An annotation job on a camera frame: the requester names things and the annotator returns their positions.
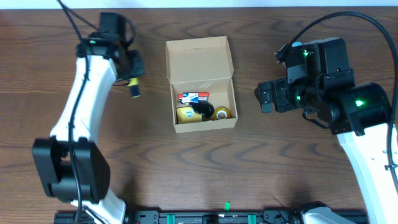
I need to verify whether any cardboard box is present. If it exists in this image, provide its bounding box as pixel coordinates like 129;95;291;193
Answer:
165;36;238;133

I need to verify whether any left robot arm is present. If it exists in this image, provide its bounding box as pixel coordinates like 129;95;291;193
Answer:
32;12;144;223

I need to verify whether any yellow highlighter marker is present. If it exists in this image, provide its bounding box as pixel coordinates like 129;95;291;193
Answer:
128;77;141;98

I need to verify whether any black mounting rail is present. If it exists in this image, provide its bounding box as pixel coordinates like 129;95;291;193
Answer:
54;210;369;224

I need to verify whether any small white blue staple box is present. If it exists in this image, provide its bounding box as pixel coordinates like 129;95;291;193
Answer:
181;92;199;103

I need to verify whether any yellow tape roll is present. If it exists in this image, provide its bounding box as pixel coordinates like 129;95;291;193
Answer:
213;106;231;121

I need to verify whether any green clip marker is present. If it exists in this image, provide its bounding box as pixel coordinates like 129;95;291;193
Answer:
224;202;231;211

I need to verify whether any red black stapler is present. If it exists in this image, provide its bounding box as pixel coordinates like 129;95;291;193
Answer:
178;92;210;103

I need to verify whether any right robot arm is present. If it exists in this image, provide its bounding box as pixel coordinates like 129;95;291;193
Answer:
254;37;397;223

